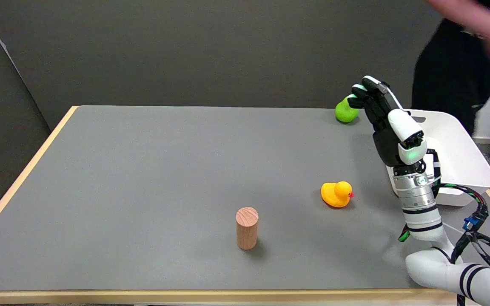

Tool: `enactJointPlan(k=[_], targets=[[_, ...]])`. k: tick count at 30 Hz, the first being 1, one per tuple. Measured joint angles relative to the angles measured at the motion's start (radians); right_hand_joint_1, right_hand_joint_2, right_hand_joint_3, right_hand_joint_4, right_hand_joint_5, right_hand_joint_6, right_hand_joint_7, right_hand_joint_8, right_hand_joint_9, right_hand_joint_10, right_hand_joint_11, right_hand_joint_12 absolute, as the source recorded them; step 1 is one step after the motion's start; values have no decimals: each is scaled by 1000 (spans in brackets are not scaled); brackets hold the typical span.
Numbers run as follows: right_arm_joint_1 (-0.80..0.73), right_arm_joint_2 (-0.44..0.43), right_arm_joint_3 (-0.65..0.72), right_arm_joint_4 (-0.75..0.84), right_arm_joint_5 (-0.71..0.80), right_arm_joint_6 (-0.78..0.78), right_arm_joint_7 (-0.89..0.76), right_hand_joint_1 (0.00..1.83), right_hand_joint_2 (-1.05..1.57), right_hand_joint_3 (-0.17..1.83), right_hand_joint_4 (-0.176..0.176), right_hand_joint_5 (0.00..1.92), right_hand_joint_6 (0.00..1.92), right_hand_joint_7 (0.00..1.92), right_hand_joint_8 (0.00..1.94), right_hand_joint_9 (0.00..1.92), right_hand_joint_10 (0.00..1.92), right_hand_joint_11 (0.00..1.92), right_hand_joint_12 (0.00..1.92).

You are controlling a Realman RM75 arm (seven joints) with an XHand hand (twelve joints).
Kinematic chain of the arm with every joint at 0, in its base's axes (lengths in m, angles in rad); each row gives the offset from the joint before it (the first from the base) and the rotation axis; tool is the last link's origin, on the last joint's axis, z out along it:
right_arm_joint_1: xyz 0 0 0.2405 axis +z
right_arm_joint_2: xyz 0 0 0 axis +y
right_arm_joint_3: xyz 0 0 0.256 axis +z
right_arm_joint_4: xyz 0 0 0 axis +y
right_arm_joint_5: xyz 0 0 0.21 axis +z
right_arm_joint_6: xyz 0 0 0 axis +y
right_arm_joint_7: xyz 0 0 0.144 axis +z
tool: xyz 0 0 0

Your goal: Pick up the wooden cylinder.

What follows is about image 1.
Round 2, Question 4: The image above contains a person in black clothes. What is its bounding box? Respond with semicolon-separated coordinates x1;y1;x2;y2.
411;0;490;136

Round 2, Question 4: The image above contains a yellow rubber duck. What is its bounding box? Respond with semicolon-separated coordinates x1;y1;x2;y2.
320;181;355;209

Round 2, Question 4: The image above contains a white plastic bin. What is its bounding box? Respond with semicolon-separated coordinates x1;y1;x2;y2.
386;109;490;207

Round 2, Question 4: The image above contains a wooden cylinder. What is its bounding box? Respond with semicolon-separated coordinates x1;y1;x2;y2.
235;207;259;251

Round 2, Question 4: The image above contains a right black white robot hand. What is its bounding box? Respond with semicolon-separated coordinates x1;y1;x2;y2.
347;76;428;167

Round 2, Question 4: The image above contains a green pear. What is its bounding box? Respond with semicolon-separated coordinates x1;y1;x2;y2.
335;96;360;124

